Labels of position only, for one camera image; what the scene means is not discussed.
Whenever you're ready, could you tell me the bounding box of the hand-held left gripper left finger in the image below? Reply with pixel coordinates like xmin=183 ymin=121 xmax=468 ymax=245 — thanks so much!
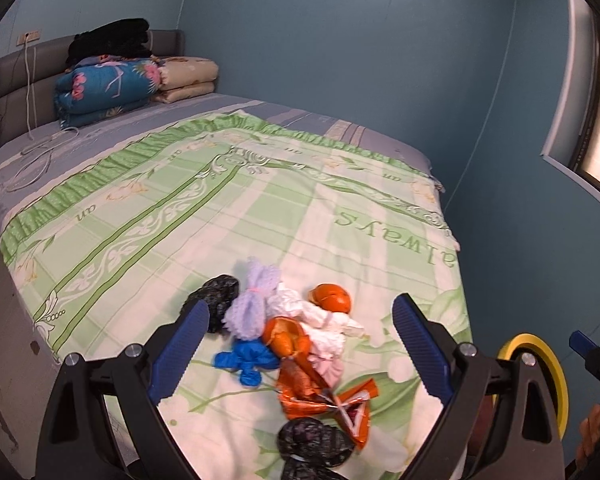
xmin=34 ymin=300 xmax=211 ymax=480

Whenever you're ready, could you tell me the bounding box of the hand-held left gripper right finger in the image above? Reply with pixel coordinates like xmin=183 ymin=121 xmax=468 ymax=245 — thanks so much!
xmin=393 ymin=294 xmax=566 ymax=480

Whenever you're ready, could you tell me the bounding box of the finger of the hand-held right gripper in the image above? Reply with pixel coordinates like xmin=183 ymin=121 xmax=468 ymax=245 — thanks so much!
xmin=568 ymin=330 xmax=600 ymax=407

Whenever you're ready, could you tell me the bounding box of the blue plastic bag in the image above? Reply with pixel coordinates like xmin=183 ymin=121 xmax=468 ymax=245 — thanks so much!
xmin=214 ymin=338 xmax=281 ymax=387

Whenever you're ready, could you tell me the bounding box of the small black plastic bag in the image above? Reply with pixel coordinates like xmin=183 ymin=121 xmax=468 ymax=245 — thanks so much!
xmin=181 ymin=274 xmax=241 ymax=335

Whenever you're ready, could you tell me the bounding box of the purple lace cloth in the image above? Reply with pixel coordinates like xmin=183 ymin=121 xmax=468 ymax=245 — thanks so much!
xmin=223 ymin=256 xmax=283 ymax=339

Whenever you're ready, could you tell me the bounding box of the pink cloth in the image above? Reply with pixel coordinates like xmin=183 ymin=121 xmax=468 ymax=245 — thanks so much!
xmin=307 ymin=330 xmax=346 ymax=386

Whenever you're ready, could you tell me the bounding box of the orange peel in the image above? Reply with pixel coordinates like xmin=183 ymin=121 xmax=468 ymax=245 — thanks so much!
xmin=261 ymin=317 xmax=311 ymax=358

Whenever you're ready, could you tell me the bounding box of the orange knotted bag small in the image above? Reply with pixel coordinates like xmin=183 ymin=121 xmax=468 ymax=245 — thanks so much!
xmin=307 ymin=283 xmax=355 ymax=315

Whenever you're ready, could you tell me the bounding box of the white frilly cloth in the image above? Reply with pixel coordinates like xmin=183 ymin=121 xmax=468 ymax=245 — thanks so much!
xmin=275 ymin=282 xmax=366 ymax=356

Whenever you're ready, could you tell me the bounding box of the large black plastic bag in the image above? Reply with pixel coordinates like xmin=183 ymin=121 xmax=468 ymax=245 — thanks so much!
xmin=276 ymin=417 xmax=355 ymax=468

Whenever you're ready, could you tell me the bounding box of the person's right hand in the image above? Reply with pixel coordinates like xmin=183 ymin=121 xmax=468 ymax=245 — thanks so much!
xmin=575 ymin=402 xmax=600 ymax=463

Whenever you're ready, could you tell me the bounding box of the green patterned blanket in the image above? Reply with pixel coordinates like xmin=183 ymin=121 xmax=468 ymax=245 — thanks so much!
xmin=0 ymin=112 xmax=473 ymax=480

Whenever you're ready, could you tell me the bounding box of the blue floral folded quilt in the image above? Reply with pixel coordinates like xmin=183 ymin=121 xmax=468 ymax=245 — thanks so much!
xmin=54 ymin=56 xmax=163 ymax=128

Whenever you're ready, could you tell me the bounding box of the beige folded quilt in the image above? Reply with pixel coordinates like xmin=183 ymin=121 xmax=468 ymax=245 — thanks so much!
xmin=152 ymin=56 xmax=220 ymax=106

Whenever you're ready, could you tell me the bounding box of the grey padded headboard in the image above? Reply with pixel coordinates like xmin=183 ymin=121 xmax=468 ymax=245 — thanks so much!
xmin=0 ymin=30 xmax=186 ymax=156

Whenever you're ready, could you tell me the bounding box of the black clothing pile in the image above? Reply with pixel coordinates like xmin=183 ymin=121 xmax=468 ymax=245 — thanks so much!
xmin=67 ymin=18 xmax=153 ymax=67

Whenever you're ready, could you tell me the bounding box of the white cable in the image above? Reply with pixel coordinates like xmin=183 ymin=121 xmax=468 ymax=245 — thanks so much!
xmin=5 ymin=35 xmax=81 ymax=191

